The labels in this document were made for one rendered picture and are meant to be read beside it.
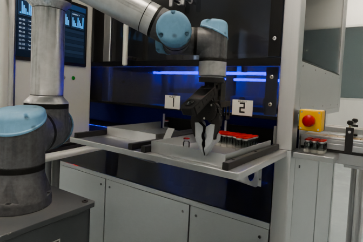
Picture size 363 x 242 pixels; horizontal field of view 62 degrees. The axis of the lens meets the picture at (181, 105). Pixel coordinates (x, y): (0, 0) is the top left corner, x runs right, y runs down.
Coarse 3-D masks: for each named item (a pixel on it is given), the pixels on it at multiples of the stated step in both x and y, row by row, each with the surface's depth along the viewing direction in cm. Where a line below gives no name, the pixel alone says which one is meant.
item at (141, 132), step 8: (112, 128) 123; (120, 128) 130; (128, 128) 134; (136, 128) 138; (144, 128) 142; (152, 128) 147; (160, 128) 151; (120, 136) 120; (128, 136) 117; (136, 136) 115; (144, 136) 113; (152, 136) 110; (160, 136) 112
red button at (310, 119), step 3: (303, 117) 102; (306, 117) 101; (309, 117) 100; (312, 117) 100; (303, 120) 101; (306, 120) 101; (309, 120) 100; (312, 120) 100; (303, 123) 102; (306, 123) 101; (309, 123) 100; (312, 123) 100; (306, 126) 101; (309, 126) 101
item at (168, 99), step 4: (168, 96) 139; (172, 96) 137; (176, 96) 136; (168, 100) 139; (172, 100) 137; (176, 100) 136; (168, 104) 139; (172, 104) 137; (176, 104) 136; (168, 108) 139; (172, 108) 137; (176, 108) 136
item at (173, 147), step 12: (156, 144) 94; (168, 144) 92; (180, 144) 108; (192, 144) 111; (264, 144) 103; (180, 156) 89; (192, 156) 86; (204, 156) 84; (216, 156) 82; (228, 156) 82
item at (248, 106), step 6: (234, 102) 119; (240, 102) 118; (246, 102) 117; (252, 102) 115; (234, 108) 119; (246, 108) 117; (252, 108) 115; (234, 114) 120; (240, 114) 118; (246, 114) 117
